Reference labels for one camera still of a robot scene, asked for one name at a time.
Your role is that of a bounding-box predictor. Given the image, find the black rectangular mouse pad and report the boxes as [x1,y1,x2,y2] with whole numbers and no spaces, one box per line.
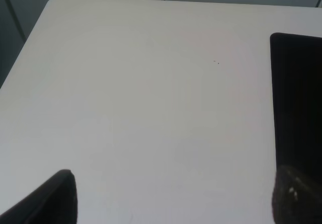
[270,33,321,181]

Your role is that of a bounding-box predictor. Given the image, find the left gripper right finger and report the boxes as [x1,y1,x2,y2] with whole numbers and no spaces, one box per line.
[272,166,321,224]

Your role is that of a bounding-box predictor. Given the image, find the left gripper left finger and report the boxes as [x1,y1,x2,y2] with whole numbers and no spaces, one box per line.
[1,169,78,223]

